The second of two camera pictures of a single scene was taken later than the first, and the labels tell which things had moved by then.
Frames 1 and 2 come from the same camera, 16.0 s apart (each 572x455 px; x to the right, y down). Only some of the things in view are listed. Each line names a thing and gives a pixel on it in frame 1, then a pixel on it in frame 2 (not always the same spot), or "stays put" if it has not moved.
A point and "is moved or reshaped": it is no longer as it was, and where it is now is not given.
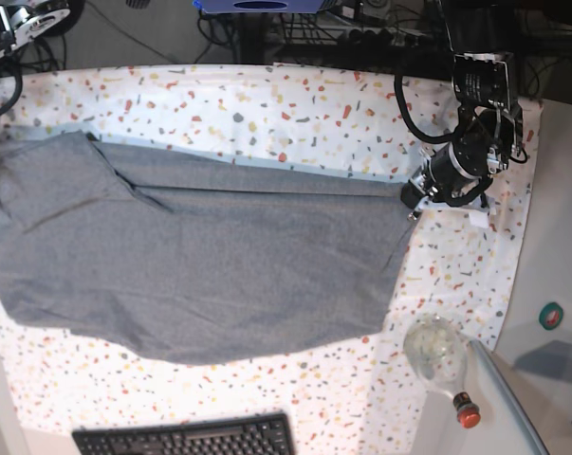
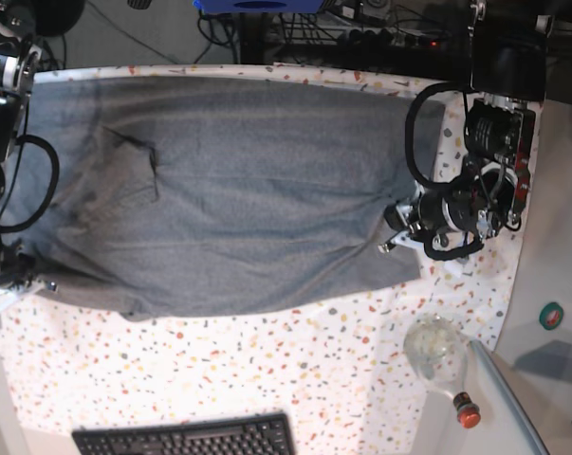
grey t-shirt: [181, 255] is moved or reshaped
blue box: [260, 5] stays put
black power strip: [384, 39] stays put
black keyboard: [262, 434] stays put
